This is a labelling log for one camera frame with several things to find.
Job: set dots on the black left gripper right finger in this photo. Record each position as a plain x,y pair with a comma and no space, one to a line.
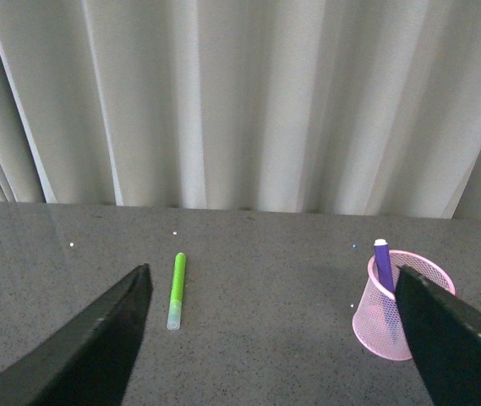
444,337

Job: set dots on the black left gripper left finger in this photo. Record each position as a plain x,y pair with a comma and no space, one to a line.
89,360

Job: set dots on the purple highlighter pen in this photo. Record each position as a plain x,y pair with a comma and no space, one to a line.
383,262

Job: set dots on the pink mesh cup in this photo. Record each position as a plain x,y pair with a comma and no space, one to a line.
376,322

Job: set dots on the green highlighter pen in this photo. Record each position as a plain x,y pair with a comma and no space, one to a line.
176,296

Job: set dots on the white pleated curtain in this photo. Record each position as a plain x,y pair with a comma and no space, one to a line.
341,107

